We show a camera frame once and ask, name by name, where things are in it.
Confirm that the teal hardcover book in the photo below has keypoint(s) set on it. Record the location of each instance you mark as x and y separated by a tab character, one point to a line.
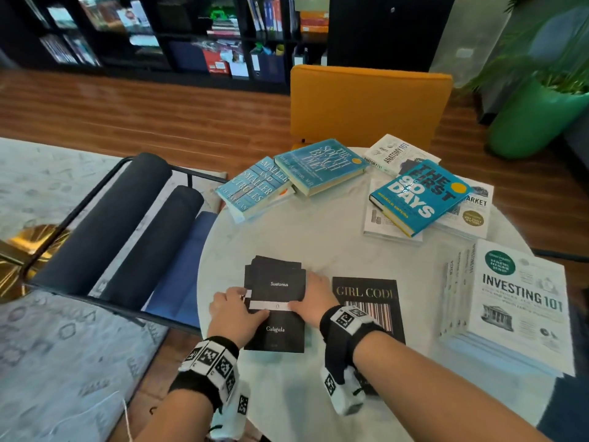
322	163

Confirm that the group of small black books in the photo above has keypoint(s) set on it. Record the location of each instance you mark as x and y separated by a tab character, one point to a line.
276	262

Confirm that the white marker-tagged wrist camera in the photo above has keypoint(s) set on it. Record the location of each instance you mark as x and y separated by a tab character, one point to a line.
340	391
234	409

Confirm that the white wall outlet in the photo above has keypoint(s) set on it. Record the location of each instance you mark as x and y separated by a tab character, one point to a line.
465	53

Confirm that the black book with barcode print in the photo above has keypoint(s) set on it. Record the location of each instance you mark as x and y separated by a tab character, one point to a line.
368	292

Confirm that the green plant pot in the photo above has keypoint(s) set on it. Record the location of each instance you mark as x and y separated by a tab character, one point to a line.
529	128

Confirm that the black bookshelf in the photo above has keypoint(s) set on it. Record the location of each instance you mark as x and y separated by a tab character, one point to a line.
152	73

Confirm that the light blue paperback book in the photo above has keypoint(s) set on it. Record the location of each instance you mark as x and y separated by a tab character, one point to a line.
253	184

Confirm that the white book with grey bars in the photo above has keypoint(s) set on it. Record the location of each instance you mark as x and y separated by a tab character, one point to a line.
375	225

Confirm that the person's right hand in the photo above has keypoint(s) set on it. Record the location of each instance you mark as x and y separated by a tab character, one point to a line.
317	299

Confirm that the white book with body sketches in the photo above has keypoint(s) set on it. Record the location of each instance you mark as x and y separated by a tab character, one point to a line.
391	154

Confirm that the green palm plant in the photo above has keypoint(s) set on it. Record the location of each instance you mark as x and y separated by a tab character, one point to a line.
543	55

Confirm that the orange upholstered chair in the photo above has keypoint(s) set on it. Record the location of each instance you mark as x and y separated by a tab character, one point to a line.
368	105

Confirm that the gold metal side table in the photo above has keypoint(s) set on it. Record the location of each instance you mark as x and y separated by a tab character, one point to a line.
27	253

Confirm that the blue book with yellow dot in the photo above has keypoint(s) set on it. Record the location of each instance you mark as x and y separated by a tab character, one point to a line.
414	197

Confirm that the white book with green circle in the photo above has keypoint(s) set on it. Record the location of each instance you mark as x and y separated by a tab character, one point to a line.
552	345

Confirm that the person's right forearm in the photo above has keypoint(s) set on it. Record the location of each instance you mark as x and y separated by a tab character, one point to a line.
437	395

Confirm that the grey patterned rug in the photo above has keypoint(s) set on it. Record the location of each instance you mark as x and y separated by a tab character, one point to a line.
46	363

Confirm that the white book with gold circle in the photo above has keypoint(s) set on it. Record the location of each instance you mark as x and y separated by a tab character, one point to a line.
478	211

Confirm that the person's left hand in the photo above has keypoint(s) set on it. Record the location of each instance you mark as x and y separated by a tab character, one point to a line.
232	319

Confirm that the red box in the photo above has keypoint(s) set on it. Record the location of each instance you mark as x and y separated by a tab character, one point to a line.
215	64

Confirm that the black marker-tagged wristband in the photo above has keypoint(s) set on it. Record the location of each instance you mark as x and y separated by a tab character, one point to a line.
345	349
207	359

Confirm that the row of shelved books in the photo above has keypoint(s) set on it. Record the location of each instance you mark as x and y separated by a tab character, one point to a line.
271	13

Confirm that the orange striped boxes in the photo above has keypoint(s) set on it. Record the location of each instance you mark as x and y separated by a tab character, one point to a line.
313	20

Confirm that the black cabinet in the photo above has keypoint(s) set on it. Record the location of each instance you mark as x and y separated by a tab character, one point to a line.
391	27

